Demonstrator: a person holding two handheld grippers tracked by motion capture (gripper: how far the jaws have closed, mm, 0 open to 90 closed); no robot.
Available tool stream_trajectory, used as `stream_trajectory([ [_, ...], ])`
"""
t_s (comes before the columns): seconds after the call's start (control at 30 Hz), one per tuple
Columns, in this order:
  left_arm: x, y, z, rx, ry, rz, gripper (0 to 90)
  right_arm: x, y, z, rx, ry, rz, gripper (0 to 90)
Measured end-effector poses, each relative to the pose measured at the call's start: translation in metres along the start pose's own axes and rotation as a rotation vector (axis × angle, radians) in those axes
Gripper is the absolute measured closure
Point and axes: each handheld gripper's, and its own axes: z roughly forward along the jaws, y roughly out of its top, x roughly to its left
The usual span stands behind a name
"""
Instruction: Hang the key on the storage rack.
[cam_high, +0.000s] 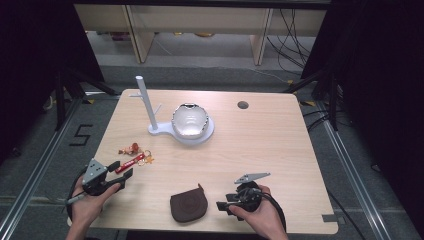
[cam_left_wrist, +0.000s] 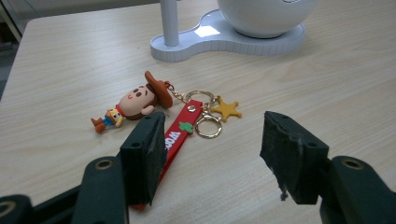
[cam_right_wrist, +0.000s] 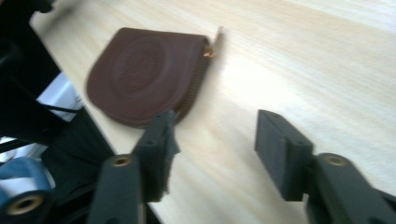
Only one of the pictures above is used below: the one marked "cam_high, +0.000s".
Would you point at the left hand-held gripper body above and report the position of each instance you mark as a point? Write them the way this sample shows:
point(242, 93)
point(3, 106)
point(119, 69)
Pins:
point(94, 171)

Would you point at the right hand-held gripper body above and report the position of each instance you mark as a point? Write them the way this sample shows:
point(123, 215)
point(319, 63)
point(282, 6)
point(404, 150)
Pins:
point(249, 196)

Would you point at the person's right hand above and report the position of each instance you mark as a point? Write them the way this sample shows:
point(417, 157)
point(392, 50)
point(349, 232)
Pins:
point(265, 216)

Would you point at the person's left hand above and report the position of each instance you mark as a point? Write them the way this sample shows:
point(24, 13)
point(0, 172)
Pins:
point(85, 208)

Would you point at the brown round pouch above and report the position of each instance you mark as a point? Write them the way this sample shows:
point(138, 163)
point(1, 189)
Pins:
point(188, 205)

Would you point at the black tape floor mark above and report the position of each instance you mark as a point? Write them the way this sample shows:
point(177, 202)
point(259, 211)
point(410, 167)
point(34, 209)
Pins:
point(86, 126)

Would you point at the yellow floor tape mark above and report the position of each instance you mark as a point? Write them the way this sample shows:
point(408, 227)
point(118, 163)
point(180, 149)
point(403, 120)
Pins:
point(309, 103)
point(89, 101)

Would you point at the white peg stand with tray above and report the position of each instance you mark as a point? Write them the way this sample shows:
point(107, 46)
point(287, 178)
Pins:
point(146, 96)

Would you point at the black metal stand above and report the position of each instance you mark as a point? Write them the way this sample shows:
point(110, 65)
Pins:
point(333, 100)
point(60, 100)

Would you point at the grey tape strip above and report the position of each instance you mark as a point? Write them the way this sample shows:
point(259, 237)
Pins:
point(330, 218)

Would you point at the white bowl with gold rim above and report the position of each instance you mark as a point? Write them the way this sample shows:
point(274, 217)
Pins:
point(190, 121)

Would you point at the dark round table grommet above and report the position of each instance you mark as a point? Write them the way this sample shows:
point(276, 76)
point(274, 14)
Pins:
point(243, 105)

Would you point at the dark curtain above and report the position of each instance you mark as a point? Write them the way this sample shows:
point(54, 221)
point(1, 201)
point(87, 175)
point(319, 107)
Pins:
point(383, 83)
point(33, 50)

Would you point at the beige wooden desk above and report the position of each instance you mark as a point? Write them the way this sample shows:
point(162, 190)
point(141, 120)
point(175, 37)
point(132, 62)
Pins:
point(200, 20)

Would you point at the metal floor rail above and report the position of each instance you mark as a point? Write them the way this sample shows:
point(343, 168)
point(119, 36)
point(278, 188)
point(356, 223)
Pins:
point(33, 176)
point(353, 180)

